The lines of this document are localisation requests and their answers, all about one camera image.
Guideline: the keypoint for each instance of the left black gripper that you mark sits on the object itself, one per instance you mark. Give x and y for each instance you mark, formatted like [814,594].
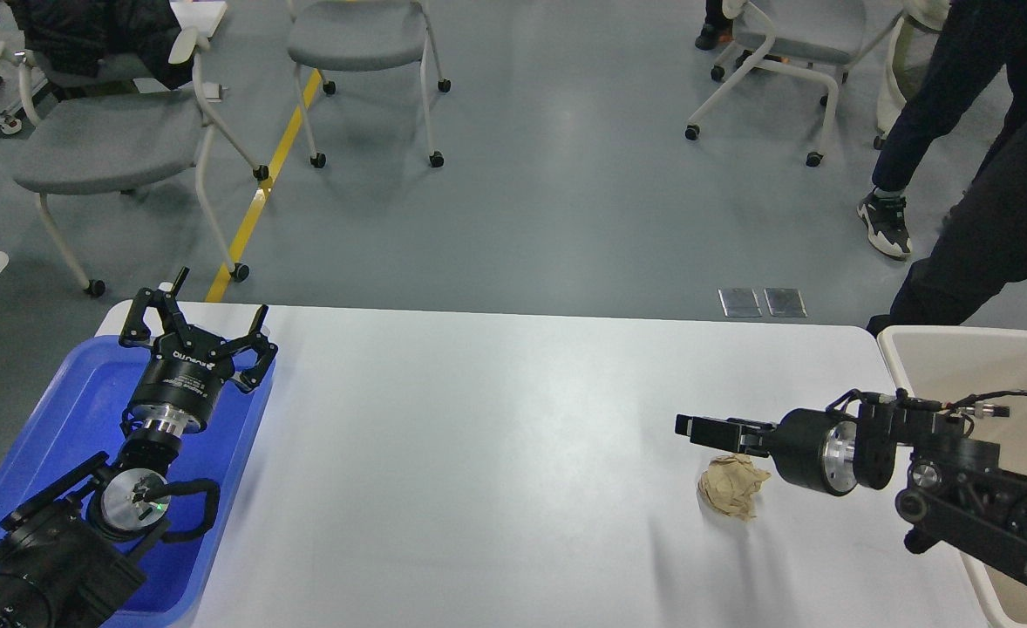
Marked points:
[178,379]

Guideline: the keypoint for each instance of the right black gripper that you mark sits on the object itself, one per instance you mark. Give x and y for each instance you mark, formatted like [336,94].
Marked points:
[811,449]

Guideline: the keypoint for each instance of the brown paper ball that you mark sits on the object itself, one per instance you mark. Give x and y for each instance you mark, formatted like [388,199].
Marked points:
[729,483]

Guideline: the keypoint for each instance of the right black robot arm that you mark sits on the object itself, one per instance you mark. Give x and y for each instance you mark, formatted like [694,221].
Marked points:
[956,492]

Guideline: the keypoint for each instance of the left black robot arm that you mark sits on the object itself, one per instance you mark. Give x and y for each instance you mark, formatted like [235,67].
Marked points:
[114,498]

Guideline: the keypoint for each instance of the yellow floor tape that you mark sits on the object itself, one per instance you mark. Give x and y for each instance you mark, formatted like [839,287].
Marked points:
[258,202]

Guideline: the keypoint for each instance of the metal floor socket plate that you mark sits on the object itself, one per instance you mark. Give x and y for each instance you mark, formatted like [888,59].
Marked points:
[785,303]

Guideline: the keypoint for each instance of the blue plastic tray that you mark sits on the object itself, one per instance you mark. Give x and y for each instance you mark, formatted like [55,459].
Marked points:
[81,414]

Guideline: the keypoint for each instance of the beige plastic bin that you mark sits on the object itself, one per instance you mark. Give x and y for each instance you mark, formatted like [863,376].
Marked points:
[948,363]

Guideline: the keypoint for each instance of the grey chair with jacket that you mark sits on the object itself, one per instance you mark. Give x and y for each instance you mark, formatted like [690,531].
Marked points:
[98,145]

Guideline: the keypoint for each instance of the black jacket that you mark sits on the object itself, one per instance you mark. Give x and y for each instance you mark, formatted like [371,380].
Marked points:
[76,35]

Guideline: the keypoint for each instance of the person in dark clothes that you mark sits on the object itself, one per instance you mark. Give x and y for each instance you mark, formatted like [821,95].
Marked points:
[983,243]

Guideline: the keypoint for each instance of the grey chair middle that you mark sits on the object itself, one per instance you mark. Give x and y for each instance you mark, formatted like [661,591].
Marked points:
[367,36]

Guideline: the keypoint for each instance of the grey chair right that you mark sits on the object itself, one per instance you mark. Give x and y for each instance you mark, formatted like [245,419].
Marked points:
[814,40]

